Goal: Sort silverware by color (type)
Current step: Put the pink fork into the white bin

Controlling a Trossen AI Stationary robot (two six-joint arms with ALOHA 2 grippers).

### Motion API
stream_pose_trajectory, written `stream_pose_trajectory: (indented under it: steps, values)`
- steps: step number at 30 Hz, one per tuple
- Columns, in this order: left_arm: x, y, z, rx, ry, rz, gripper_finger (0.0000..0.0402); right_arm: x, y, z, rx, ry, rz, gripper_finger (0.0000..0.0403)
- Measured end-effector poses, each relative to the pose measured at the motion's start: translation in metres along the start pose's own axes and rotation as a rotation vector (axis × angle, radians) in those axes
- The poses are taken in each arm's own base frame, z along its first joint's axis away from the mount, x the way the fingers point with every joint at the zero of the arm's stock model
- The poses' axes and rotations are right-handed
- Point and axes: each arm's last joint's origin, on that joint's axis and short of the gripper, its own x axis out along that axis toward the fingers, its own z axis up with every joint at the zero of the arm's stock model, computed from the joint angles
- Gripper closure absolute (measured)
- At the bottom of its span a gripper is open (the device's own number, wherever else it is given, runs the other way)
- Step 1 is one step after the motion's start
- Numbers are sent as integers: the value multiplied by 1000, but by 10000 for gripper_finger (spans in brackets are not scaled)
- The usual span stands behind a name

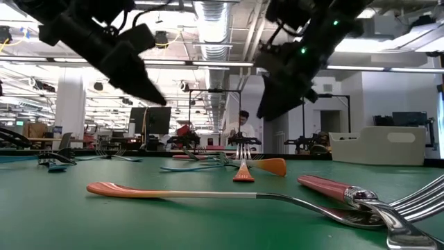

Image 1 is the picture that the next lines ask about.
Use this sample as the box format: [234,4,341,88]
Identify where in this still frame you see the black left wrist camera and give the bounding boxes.
[116,22,157,55]

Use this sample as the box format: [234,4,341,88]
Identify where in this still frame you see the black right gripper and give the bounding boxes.
[255,12,348,122]

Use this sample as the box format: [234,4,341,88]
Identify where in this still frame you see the green table mat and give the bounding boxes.
[0,154,444,250]

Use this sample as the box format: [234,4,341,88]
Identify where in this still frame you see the orange-handled fork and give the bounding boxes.
[216,151,288,178]
[232,142,256,183]
[85,175,444,231]

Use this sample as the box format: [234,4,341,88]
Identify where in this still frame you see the gray chair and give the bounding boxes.
[57,131,74,150]

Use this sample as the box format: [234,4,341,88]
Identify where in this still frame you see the gray door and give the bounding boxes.
[262,114,290,154]
[319,109,343,135]

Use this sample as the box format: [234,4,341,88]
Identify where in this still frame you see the silver air duct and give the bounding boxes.
[193,0,232,92]

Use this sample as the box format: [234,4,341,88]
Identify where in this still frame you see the background robot arms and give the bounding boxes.
[283,131,332,156]
[167,124,202,149]
[227,133,263,147]

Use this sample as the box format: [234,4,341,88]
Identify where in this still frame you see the long ceiling light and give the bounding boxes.
[325,64,444,74]
[144,60,255,68]

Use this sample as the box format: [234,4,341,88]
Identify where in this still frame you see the person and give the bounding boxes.
[221,110,257,153]

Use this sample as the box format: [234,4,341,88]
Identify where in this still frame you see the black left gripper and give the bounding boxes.
[37,12,168,107]

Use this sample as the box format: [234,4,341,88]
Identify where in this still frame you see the black curved tube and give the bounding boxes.
[0,126,34,149]

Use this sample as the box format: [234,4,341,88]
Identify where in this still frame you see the cardboard box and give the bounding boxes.
[22,122,49,139]

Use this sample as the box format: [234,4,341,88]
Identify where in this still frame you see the white plastic bin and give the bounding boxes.
[328,125,427,167]

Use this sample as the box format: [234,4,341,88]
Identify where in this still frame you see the black monitor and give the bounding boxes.
[147,106,173,135]
[128,106,146,135]
[391,110,428,127]

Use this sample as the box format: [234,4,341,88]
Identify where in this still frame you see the black ceiling lamp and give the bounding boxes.
[154,30,170,49]

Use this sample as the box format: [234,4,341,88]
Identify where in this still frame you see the pink-handled fork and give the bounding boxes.
[296,174,444,250]
[171,153,230,163]

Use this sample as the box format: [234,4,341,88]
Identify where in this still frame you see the white column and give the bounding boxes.
[54,67,87,140]

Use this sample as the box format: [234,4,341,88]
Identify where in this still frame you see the black station frame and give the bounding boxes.
[188,88,243,152]
[302,92,351,153]

